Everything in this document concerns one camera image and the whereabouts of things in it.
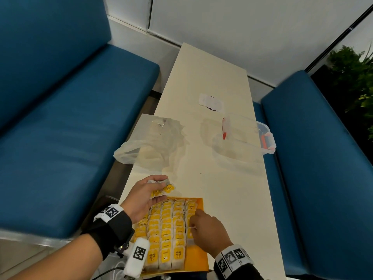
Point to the green leafy plant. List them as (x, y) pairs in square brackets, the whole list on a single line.
[(349, 75)]

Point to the yellow tray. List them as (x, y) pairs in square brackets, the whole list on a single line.
[(198, 259)]

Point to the clear plastic bag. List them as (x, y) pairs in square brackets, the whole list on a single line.
[(151, 142)]

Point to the row of tea bags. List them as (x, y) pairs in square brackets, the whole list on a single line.
[(166, 236)]

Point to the person's right hand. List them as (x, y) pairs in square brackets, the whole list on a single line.
[(211, 233)]

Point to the person's left forearm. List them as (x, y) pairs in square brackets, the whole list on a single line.
[(73, 253)]

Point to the clear box with red latches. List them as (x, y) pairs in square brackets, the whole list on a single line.
[(244, 137)]

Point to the person's left hand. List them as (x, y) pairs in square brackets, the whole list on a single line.
[(137, 201)]

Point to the blue sofa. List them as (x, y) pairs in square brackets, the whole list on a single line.
[(73, 122), (320, 177)]

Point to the person's right forearm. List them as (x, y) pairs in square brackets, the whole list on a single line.
[(250, 274)]

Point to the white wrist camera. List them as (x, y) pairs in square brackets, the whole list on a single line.
[(137, 253)]

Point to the white paper patch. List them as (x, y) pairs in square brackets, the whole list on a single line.
[(211, 102)]

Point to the bunch of tea bags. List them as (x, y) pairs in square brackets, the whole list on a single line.
[(167, 188)]

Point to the black metal pole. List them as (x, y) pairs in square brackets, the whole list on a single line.
[(338, 37)]

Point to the white marker wristband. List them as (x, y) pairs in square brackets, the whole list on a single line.
[(109, 212), (233, 258)]

